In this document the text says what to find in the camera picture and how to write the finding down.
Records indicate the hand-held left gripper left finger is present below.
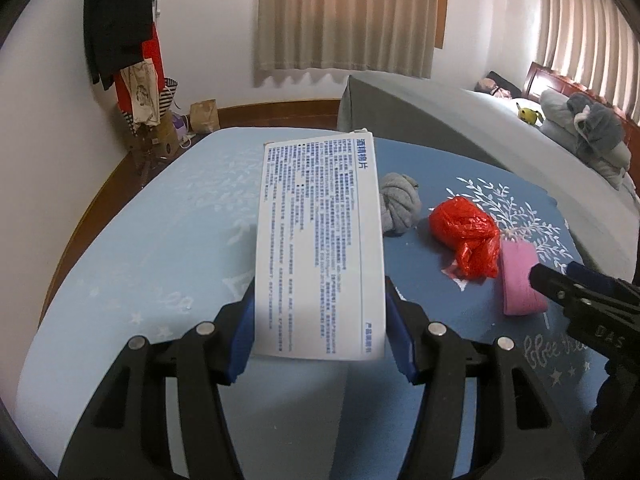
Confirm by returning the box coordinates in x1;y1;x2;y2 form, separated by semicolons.
59;285;257;480

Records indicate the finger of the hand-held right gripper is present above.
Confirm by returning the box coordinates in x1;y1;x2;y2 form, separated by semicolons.
529;262;601;321
566;261;640;301

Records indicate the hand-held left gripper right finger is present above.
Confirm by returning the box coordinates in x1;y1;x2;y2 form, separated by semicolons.
385;277;586;480

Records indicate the pink cloth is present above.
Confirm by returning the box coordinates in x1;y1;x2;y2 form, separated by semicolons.
500;241;551;317

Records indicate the white printed box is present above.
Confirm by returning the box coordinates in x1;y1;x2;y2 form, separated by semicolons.
254;130;387;362

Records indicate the red plastic bag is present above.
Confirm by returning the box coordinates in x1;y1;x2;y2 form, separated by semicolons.
429;197;502;280

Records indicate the grey sock ball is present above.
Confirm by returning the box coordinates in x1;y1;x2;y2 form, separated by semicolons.
378;172;423;238

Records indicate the grey fleece garment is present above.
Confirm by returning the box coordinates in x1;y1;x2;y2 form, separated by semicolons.
565;92;626;161

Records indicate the yellow plush toy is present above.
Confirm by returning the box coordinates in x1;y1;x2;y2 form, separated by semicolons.
516;102;545;125

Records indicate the light grey pillow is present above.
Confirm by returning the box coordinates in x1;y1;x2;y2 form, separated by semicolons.
537;89;576;148

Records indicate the grey bed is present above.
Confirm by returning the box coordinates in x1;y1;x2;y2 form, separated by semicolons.
337;74;640;271

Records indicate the pink and black bag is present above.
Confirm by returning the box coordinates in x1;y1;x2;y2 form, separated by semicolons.
474;71;523;98

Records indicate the wooden headboard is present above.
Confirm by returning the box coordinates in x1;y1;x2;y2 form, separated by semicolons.
522;61;640;161

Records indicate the coat rack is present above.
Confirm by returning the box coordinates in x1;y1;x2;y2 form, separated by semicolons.
125;0;173;178

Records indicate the purple container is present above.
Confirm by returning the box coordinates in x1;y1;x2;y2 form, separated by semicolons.
155;112;193;148

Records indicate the brown paper bag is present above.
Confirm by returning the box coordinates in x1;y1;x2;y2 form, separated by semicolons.
189;99;222;134

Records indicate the beige pleated curtain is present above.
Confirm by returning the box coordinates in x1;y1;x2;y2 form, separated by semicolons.
536;0;640;126

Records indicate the striped bag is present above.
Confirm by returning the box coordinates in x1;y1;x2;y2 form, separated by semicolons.
120;77;180;136

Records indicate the beige tote bag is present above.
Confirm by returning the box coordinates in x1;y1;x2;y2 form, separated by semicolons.
119;58;161;127

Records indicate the red garment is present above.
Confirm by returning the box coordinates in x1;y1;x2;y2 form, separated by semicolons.
114;25;166;113

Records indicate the beige window curtain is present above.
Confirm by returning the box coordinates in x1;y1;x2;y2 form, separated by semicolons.
252;0;448;88

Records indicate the black coat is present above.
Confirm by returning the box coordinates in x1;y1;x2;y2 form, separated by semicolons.
82;0;156;92

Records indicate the wooden window frame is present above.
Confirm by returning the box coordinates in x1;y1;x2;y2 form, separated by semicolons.
434;0;448;50

